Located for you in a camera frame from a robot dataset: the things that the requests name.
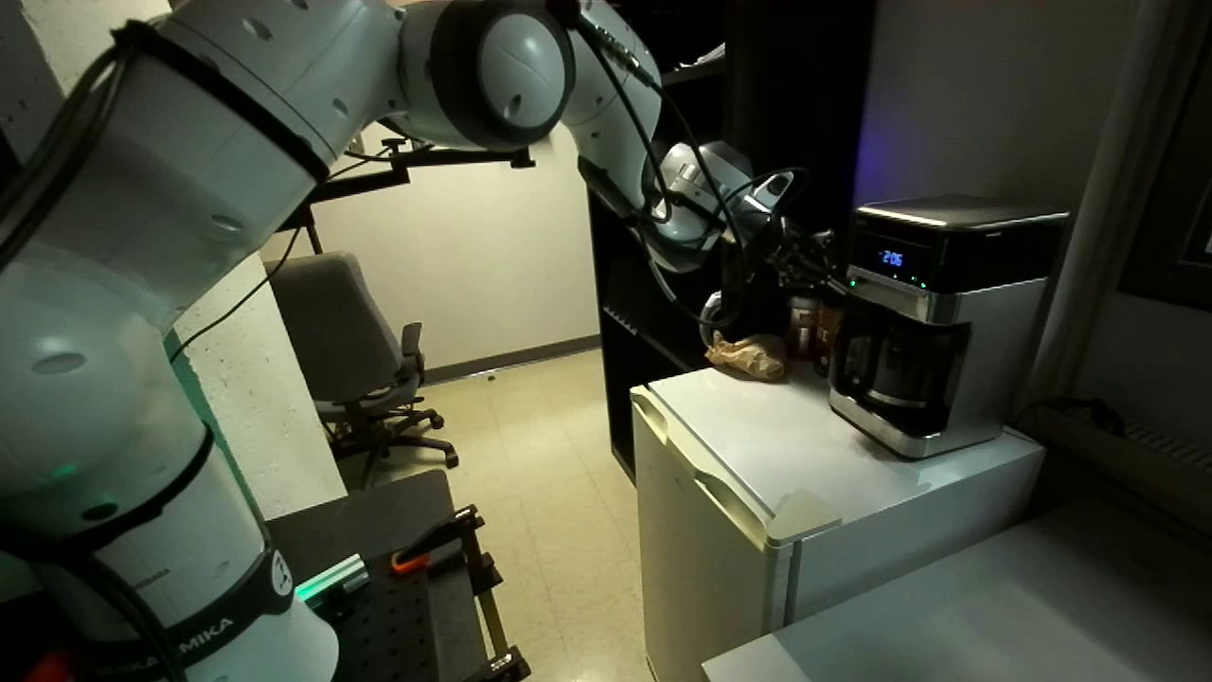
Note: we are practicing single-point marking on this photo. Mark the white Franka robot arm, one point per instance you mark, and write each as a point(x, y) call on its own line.
point(189, 251)

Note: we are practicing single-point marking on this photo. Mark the black shelf unit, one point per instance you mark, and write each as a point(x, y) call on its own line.
point(656, 328)

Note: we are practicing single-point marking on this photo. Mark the glass coffee carafe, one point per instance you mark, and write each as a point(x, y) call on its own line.
point(890, 374)

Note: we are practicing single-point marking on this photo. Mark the white mini fridge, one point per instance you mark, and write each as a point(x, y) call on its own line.
point(808, 506)

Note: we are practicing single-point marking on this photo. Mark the beige curtain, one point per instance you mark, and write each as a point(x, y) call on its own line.
point(1112, 191)

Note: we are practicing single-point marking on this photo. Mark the brown crumpled bag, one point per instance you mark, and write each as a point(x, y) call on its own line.
point(742, 358)

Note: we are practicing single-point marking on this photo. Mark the black perforated robot table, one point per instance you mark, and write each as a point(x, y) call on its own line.
point(378, 592)

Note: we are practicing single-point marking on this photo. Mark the black silver coffee machine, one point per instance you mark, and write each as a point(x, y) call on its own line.
point(958, 328)

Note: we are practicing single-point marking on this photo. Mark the grey office chair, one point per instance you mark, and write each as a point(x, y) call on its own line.
point(360, 353)

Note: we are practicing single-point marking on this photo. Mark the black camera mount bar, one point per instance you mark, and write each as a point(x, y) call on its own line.
point(419, 161)

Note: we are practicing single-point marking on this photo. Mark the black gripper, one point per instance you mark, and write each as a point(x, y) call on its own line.
point(774, 257)

